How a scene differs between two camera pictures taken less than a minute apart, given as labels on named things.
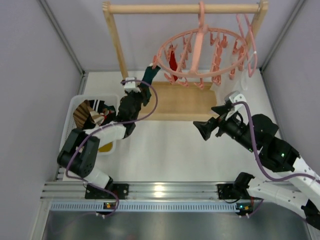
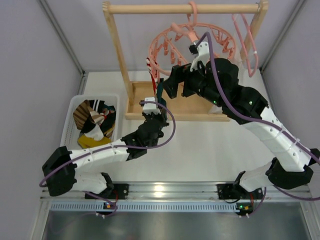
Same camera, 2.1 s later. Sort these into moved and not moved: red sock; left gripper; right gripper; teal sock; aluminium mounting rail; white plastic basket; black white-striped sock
Moved: red sock; teal sock; left gripper; right gripper
Not moved: black white-striped sock; white plastic basket; aluminium mounting rail
